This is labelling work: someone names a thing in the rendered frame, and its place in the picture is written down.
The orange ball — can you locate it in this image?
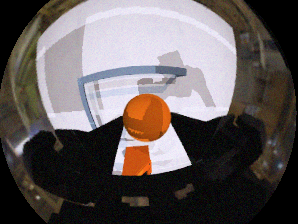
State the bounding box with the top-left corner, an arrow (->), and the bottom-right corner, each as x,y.
122,93 -> 170,143

